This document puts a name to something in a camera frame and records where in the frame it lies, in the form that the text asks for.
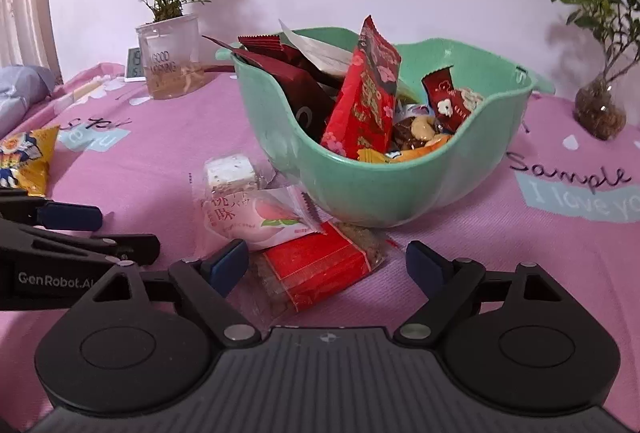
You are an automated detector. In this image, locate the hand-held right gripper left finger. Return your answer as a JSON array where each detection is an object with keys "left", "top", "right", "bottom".
[{"left": 82, "top": 239, "right": 261, "bottom": 348}]

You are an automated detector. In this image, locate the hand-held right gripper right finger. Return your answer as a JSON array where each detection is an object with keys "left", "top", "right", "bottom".
[{"left": 395, "top": 240, "right": 566, "bottom": 344}]

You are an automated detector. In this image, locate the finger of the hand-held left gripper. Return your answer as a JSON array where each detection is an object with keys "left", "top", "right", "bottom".
[
  {"left": 0, "top": 187, "right": 103, "bottom": 231},
  {"left": 0, "top": 219, "right": 161, "bottom": 264}
]

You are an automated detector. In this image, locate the green plastic bowl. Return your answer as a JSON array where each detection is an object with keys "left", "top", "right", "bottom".
[{"left": 216, "top": 27, "right": 557, "bottom": 229}]

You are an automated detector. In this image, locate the clear red label snack packet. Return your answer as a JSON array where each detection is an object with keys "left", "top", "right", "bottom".
[{"left": 247, "top": 221, "right": 388, "bottom": 314}]

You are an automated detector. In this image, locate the dark red beige-ended packet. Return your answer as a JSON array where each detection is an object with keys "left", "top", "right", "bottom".
[{"left": 202, "top": 35, "right": 335, "bottom": 144}]

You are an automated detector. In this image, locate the white tube-shaped packet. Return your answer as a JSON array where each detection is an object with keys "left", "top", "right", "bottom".
[{"left": 277, "top": 18, "right": 362, "bottom": 81}]

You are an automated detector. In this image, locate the pink peach snack packet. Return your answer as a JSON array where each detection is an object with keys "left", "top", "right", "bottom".
[{"left": 192, "top": 185, "right": 323, "bottom": 251}]

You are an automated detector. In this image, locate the yellow cartoon snack packet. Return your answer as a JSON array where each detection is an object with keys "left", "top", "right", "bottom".
[{"left": 0, "top": 125, "right": 61, "bottom": 198}]

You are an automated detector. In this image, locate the clear wrapped white nougat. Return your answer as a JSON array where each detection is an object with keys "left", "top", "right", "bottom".
[{"left": 202, "top": 154, "right": 276, "bottom": 194}]

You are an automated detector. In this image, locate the orange snack packet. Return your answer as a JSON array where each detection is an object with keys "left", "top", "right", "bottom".
[{"left": 387, "top": 134, "right": 453, "bottom": 162}]

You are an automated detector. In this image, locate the small yellow packet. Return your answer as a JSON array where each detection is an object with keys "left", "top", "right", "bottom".
[{"left": 357, "top": 148, "right": 396, "bottom": 164}]

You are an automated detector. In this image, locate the pink printed tablecloth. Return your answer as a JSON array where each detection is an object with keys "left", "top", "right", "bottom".
[{"left": 0, "top": 60, "right": 640, "bottom": 433}]

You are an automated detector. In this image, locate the clear wrapped nut bar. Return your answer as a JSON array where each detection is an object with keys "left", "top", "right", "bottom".
[{"left": 392, "top": 113, "right": 438, "bottom": 151}]

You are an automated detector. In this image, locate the grey cloth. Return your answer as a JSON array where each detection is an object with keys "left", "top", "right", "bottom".
[{"left": 0, "top": 65, "right": 55, "bottom": 126}]

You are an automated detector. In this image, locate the dark red bear packet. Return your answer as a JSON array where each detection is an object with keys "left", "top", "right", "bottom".
[{"left": 421, "top": 65, "right": 485, "bottom": 134}]

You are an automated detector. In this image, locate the white digital clock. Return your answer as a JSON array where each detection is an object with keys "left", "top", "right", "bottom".
[{"left": 124, "top": 48, "right": 147, "bottom": 82}]

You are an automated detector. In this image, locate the red gold lettered snack packet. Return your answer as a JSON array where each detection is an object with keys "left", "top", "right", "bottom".
[{"left": 320, "top": 15, "right": 402, "bottom": 162}]

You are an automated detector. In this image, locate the plant in clear cup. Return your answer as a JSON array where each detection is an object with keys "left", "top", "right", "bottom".
[{"left": 114, "top": 0, "right": 221, "bottom": 100}]

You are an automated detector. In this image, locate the red and white snack packet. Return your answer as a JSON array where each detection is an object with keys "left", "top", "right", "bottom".
[{"left": 237, "top": 34, "right": 301, "bottom": 64}]

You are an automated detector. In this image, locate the plant in glass vase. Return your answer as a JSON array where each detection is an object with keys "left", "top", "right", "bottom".
[{"left": 550, "top": 0, "right": 640, "bottom": 141}]

